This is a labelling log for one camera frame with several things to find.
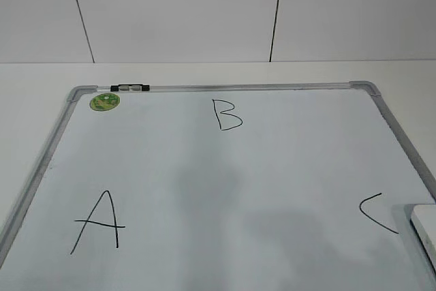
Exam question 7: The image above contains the white board eraser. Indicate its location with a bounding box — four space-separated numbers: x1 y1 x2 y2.
411 204 436 268

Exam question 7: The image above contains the round green magnet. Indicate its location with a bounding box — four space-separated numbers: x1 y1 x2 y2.
89 93 120 112

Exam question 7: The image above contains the white board with grey frame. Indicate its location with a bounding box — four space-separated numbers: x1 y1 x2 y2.
1 81 435 290

